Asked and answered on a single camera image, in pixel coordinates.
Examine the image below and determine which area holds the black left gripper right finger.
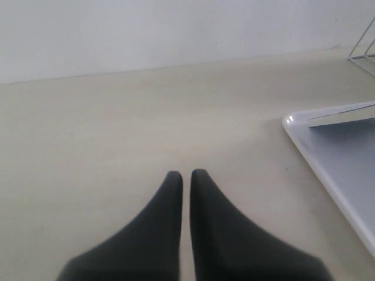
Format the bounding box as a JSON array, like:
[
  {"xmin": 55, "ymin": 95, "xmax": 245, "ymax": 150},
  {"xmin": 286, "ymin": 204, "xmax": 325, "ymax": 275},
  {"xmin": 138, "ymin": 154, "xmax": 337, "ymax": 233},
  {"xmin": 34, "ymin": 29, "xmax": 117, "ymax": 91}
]
[{"xmin": 190, "ymin": 169, "xmax": 330, "ymax": 280}]

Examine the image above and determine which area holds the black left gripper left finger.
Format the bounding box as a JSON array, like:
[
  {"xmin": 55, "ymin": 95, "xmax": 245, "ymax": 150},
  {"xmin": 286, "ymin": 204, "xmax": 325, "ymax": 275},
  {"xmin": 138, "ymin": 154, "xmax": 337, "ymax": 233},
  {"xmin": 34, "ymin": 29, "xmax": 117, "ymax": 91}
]
[{"xmin": 57, "ymin": 172, "xmax": 183, "ymax": 280}]

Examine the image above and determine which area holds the white plastic tray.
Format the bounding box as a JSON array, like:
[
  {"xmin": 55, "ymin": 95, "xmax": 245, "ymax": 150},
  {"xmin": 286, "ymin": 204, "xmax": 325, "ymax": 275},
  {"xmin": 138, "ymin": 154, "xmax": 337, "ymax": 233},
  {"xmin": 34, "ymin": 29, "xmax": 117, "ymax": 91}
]
[{"xmin": 282, "ymin": 101, "xmax": 374, "ymax": 254}]

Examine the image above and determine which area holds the white wire book rack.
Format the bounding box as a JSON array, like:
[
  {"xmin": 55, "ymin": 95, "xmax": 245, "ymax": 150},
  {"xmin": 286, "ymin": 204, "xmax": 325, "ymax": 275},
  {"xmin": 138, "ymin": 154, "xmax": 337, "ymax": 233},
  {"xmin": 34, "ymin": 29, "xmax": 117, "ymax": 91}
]
[{"xmin": 347, "ymin": 1, "xmax": 374, "ymax": 77}]

